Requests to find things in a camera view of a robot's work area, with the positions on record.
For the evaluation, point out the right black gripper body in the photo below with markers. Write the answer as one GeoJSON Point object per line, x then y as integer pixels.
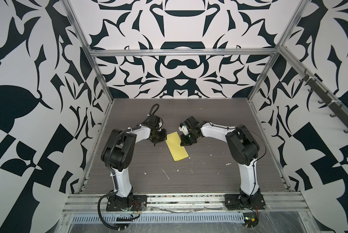
{"type": "Point", "coordinates": [189, 139]}

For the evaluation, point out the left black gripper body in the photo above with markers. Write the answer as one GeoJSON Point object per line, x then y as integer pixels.
{"type": "Point", "coordinates": [160, 136]}

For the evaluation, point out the yellow square paper sheet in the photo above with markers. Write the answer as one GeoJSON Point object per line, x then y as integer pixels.
{"type": "Point", "coordinates": [177, 151]}

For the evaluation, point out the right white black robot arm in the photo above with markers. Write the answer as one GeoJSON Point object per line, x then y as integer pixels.
{"type": "Point", "coordinates": [242, 145]}

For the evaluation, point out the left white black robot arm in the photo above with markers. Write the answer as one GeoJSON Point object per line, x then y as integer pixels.
{"type": "Point", "coordinates": [118, 152]}

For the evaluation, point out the small green-lit electronics box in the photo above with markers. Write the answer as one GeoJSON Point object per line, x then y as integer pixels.
{"type": "Point", "coordinates": [250, 220]}

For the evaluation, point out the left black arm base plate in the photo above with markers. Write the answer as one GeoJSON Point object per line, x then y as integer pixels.
{"type": "Point", "coordinates": [131, 202]}

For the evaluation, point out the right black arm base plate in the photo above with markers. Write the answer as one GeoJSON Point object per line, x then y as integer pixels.
{"type": "Point", "coordinates": [240, 201]}

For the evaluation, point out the white slotted cable duct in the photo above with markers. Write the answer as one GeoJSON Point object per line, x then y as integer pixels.
{"type": "Point", "coordinates": [162, 218]}

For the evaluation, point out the aluminium front rail frame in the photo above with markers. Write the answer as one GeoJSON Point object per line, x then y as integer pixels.
{"type": "Point", "coordinates": [188, 202]}

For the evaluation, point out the black wall hook rail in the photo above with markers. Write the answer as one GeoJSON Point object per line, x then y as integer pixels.
{"type": "Point", "coordinates": [327, 99]}

